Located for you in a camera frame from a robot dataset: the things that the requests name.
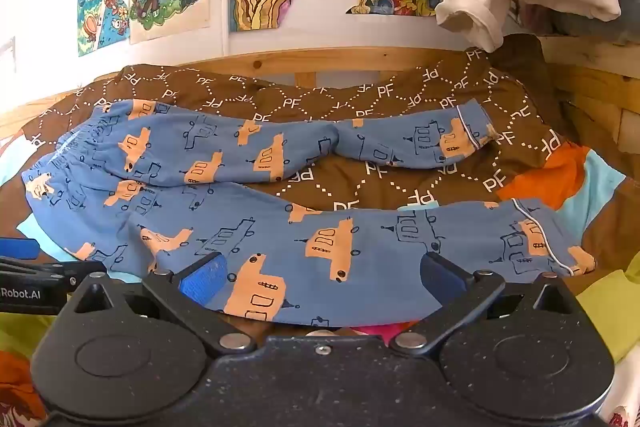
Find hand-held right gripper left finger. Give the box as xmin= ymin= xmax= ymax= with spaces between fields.
xmin=60 ymin=251 xmax=257 ymax=358

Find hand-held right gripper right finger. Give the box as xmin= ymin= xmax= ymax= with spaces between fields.
xmin=390 ymin=251 xmax=583 ymax=358

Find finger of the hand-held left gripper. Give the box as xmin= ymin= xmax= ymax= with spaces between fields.
xmin=0 ymin=238 xmax=40 ymax=261
xmin=0 ymin=256 xmax=109 ymax=291

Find blue car-print pants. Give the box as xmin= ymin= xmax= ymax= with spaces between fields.
xmin=21 ymin=99 xmax=598 ymax=328

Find brown printed blanket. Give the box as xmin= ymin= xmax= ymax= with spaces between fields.
xmin=0 ymin=34 xmax=640 ymax=408

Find floral white bedsheet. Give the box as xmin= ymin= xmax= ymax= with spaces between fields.
xmin=0 ymin=359 xmax=640 ymax=427

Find wooden bed frame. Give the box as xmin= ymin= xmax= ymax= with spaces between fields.
xmin=0 ymin=34 xmax=640 ymax=158

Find white wall pipe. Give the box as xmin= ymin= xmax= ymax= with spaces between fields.
xmin=219 ymin=0 xmax=231 ymax=58

